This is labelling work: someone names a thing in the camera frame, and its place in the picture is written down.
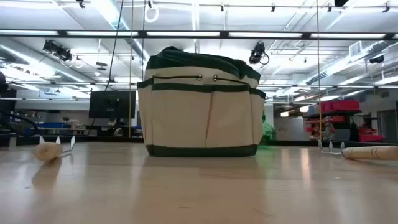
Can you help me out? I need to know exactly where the cream and green gardening bag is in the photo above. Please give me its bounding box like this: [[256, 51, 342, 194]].
[[137, 45, 267, 157]]

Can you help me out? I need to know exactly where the green clear spray bottle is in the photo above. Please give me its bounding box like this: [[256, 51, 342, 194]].
[[260, 113, 277, 146]]

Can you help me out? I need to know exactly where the wooden handled garden hand rake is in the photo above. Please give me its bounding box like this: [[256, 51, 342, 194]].
[[317, 139, 398, 161], [34, 135, 76, 162]]

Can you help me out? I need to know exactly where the black computer monitor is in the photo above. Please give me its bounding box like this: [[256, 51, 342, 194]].
[[88, 90, 137, 119]]

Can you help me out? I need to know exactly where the black shelf with red bins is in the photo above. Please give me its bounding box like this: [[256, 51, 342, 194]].
[[303, 99, 385, 143]]

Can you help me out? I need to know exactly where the blue storage bin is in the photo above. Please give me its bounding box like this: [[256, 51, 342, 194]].
[[37, 122, 66, 129]]

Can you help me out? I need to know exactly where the white ceiling air vent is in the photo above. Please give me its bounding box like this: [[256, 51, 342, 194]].
[[348, 41, 363, 57]]

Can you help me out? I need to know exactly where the thin black cable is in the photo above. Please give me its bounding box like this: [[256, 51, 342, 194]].
[[141, 0, 147, 82]]

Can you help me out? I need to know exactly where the black frame crossbar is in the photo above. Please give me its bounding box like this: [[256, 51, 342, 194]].
[[0, 29, 398, 40]]

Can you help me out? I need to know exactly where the white ring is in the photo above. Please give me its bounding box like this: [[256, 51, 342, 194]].
[[144, 6, 160, 24]]

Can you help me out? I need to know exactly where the black power cable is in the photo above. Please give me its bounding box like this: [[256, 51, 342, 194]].
[[86, 0, 124, 136]]

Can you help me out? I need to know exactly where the silver ventilation duct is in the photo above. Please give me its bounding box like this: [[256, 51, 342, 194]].
[[305, 39, 398, 85], [0, 43, 86, 83]]

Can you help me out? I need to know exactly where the black looped cable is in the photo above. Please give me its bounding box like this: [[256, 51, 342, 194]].
[[0, 110, 40, 137]]

